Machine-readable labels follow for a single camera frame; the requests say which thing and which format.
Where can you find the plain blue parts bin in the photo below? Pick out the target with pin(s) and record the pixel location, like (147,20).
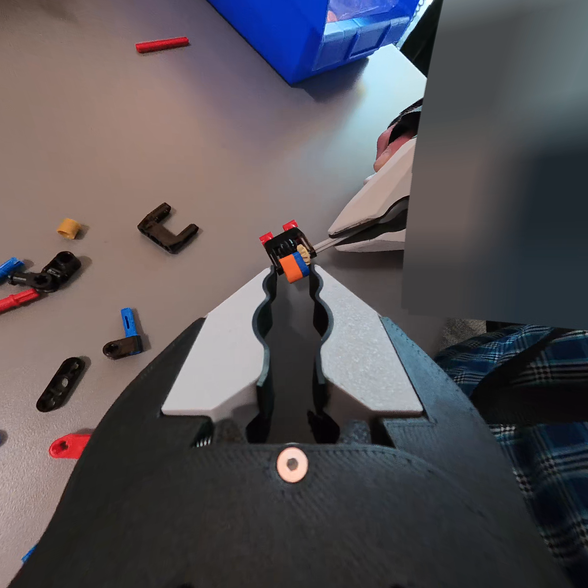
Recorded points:
(275,27)

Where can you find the black angled lego connector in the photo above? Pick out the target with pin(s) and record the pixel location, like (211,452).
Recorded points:
(55,271)

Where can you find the black u-shaped lego frame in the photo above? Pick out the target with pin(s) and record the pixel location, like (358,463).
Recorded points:
(165,234)

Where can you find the black lego axle connector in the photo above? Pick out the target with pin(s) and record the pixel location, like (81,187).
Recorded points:
(120,347)

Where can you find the orange lego connector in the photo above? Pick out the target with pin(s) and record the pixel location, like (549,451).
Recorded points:
(288,268)

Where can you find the long red lego axle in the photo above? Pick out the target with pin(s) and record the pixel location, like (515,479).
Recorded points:
(161,45)

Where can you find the clear bags of lego pieces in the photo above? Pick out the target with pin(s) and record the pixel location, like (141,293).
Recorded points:
(358,9)

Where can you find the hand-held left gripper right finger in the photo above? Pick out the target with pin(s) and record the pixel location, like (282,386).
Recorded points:
(367,367)

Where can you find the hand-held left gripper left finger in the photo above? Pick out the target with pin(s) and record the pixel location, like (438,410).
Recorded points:
(216,367)

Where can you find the red lego axle pin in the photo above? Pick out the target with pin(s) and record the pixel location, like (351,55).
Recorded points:
(18,301)

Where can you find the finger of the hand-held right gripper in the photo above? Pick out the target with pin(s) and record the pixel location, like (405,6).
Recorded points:
(376,243)
(372,202)

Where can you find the black three-hole lego liftarm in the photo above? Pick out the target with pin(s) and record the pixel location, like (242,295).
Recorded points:
(50,397)

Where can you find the red lego connector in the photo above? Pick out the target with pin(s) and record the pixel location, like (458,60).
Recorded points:
(76,443)

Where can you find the small black lego assembly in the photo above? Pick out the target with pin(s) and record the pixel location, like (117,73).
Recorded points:
(285,246)

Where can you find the person in blue plaid shirt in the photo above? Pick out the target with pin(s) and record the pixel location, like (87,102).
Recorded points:
(551,459)

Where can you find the yellow lego bush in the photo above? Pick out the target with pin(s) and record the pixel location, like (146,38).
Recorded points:
(69,228)

